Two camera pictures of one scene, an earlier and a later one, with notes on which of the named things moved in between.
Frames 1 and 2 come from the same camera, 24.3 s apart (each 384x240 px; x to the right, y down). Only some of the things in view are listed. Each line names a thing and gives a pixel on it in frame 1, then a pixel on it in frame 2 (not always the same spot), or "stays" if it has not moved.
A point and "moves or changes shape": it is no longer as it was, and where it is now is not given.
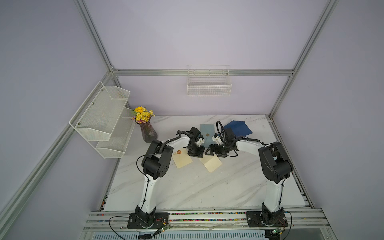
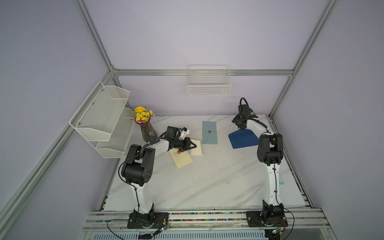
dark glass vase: [148, 131] stays
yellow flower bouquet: [142, 115] stays
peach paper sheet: [211, 162] moves or changes shape
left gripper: [199, 154] to [187, 142]
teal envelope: [207, 131] stays
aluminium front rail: [298, 221] stays
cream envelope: [180, 157] stays
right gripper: [217, 152] to [235, 120]
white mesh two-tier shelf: [104, 122] stays
